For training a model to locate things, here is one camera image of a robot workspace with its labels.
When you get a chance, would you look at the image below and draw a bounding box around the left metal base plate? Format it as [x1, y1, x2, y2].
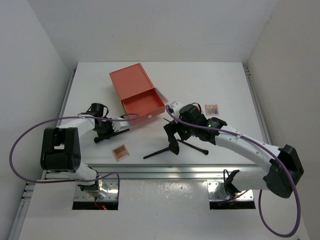
[74, 180, 119, 202]

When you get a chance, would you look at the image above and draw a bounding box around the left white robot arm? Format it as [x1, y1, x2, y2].
[40, 103, 129, 200]

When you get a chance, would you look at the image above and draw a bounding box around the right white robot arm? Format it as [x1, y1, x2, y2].
[165, 102, 304, 199]

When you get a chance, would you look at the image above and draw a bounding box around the small brown eyeshadow palette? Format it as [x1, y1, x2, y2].
[112, 144, 130, 162]

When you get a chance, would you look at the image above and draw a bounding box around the large black makeup brush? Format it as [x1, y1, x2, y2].
[143, 145, 180, 159]

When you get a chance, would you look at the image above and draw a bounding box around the orange drawer organizer box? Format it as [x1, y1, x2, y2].
[109, 63, 165, 126]

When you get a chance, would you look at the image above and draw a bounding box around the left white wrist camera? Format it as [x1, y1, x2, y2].
[112, 116, 129, 132]

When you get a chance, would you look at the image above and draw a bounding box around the aluminium frame rail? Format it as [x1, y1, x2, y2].
[19, 62, 275, 240]

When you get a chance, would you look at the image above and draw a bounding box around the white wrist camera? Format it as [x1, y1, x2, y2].
[169, 101, 184, 119]
[112, 116, 129, 132]

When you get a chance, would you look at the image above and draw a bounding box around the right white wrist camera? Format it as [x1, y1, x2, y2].
[169, 101, 184, 119]

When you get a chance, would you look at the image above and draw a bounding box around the beige glitter eyeshadow palette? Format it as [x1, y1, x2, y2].
[205, 104, 219, 116]

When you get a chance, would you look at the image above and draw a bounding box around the metal base plate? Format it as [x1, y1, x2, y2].
[74, 180, 119, 202]
[206, 180, 254, 202]

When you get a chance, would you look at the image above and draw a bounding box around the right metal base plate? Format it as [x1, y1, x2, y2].
[206, 180, 254, 202]

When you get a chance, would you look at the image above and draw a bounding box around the pink clear palette behind box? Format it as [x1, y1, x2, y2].
[155, 88, 169, 105]

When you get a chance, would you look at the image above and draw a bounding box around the thin black makeup brush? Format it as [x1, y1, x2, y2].
[177, 139, 209, 156]

